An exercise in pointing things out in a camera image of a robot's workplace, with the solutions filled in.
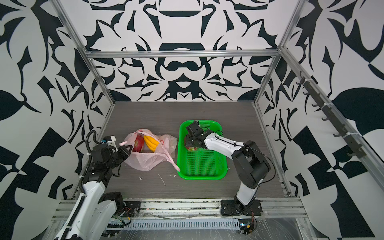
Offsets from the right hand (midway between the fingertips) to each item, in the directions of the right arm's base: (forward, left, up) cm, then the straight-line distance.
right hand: (190, 139), depth 91 cm
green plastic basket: (-12, -6, -7) cm, 15 cm away
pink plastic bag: (-15, +22, +3) cm, 27 cm away
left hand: (-7, +31, +8) cm, 33 cm away
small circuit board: (-42, -26, -8) cm, 50 cm away
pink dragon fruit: (-2, +31, +1) cm, 31 cm away
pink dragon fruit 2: (-6, -1, 0) cm, 6 cm away
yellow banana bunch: (-2, +23, +1) cm, 23 cm away
